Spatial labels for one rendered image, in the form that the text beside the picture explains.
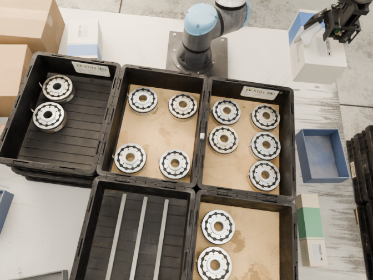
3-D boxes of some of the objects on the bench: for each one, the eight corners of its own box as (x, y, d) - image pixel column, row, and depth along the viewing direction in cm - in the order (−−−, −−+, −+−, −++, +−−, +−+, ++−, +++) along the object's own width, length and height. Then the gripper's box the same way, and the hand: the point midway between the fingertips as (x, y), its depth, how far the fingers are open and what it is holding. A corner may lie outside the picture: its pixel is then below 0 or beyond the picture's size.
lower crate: (56, 87, 124) (46, 69, 113) (129, 97, 125) (125, 80, 114) (24, 181, 108) (9, 171, 97) (107, 192, 109) (101, 184, 98)
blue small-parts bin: (294, 135, 124) (301, 128, 117) (329, 135, 125) (338, 128, 118) (303, 183, 116) (311, 178, 109) (340, 183, 117) (351, 178, 111)
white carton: (101, 71, 129) (97, 58, 120) (72, 71, 127) (66, 58, 119) (102, 34, 136) (98, 19, 128) (74, 34, 135) (69, 19, 127)
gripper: (321, 4, 69) (287, 59, 87) (403, 13, 69) (353, 65, 88) (317, -23, 72) (285, 35, 90) (396, -14, 73) (348, 42, 91)
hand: (317, 43), depth 90 cm, fingers closed on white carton, 14 cm apart
